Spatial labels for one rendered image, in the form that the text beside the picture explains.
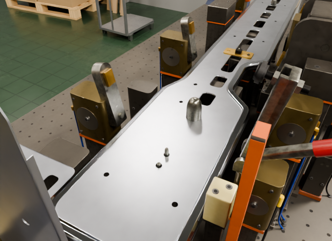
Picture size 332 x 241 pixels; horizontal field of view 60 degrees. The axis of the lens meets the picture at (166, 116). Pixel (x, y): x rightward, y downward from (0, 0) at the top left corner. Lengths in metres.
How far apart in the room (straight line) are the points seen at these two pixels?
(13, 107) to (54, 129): 1.53
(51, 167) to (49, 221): 0.32
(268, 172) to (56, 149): 0.39
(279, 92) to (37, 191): 0.28
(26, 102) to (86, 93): 2.03
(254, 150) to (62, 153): 0.40
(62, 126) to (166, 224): 0.75
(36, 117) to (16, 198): 0.96
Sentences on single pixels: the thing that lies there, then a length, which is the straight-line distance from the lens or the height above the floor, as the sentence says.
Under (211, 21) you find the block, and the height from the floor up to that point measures 0.97.
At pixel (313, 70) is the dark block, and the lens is 0.61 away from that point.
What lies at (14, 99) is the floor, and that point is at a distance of 2.74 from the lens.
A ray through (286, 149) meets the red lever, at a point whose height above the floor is 1.10.
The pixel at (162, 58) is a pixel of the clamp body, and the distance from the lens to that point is 0.90.
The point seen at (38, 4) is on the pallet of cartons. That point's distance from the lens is 4.65.
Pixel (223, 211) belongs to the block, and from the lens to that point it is 0.41.
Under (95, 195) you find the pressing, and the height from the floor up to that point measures 1.00.
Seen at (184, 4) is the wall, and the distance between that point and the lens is 4.36.
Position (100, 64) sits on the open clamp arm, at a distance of 0.57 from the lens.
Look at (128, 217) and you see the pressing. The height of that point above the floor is 1.00.
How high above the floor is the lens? 1.38
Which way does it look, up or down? 38 degrees down
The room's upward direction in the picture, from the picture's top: straight up
